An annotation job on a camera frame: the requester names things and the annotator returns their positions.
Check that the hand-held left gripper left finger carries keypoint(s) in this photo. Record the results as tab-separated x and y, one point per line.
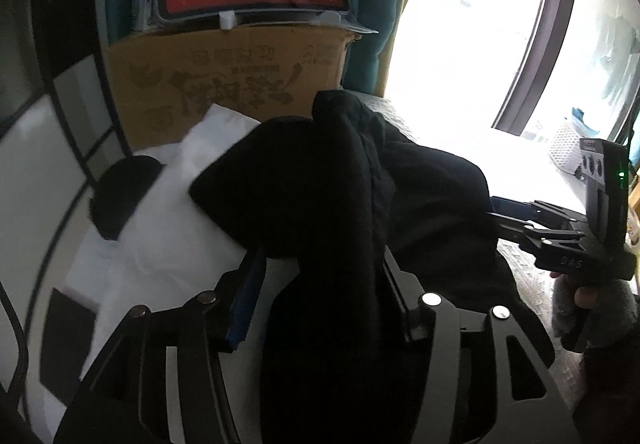
244	309

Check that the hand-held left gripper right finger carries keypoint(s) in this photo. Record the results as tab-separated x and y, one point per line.
407	324

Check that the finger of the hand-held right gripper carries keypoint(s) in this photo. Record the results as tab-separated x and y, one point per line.
530	233
512	208

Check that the black t-shirt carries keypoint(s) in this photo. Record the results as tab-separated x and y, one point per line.
325	204

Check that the person's right forearm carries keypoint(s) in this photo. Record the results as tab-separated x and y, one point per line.
610	394

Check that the hanging light blue clothes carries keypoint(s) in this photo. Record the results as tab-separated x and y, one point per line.
617	58

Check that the person's right hand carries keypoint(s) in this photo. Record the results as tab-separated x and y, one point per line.
615	314

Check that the white perforated basket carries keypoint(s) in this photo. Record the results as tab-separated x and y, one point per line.
567	146

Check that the blue packet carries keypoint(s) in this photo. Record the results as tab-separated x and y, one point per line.
580	116

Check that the white folded cloth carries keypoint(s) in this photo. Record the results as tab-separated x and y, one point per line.
165	224

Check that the dark cloth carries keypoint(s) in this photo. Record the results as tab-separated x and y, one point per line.
120	199

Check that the black flat object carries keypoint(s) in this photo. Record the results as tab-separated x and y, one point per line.
65	349

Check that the brown cardboard box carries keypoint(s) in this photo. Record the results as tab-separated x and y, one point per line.
225	73

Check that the dark window frame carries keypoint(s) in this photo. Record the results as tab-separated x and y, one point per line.
545	23

